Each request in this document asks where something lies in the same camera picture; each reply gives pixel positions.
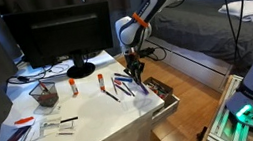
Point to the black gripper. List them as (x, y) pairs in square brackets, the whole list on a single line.
[(133, 62)]

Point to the purple marker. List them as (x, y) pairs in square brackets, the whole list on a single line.
[(143, 88)]

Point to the blue marker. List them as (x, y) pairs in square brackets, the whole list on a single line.
[(124, 79)]

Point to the brown cardboard box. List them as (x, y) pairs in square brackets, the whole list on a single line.
[(166, 91)]

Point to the white desk drawer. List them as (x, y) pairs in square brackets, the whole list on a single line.
[(166, 110)]

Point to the white desk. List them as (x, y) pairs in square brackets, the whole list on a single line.
[(107, 124)]

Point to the dark blue pen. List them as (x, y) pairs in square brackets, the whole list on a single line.
[(122, 75)]

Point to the pink eraser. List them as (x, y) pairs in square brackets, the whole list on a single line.
[(117, 82)]

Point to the purple pen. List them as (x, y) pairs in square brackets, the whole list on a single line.
[(123, 90)]

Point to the black pen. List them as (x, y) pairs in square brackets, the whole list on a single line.
[(111, 96)]

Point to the orange cap glue stick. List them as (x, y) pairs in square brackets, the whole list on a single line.
[(101, 82), (73, 87)]

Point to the dark grey bed cover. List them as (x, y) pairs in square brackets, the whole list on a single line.
[(201, 29)]

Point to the black strip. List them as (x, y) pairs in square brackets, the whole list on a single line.
[(69, 119)]

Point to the black computer monitor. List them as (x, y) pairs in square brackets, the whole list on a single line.
[(60, 33)]

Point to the black mesh pen cup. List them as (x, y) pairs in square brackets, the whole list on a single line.
[(45, 97)]

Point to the red pen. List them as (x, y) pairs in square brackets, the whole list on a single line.
[(43, 87)]

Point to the white pillow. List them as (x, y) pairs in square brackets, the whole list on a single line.
[(245, 9)]

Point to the white bed frame drawers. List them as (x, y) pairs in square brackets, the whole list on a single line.
[(196, 65)]

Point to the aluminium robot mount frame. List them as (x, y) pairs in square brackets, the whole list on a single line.
[(223, 130)]

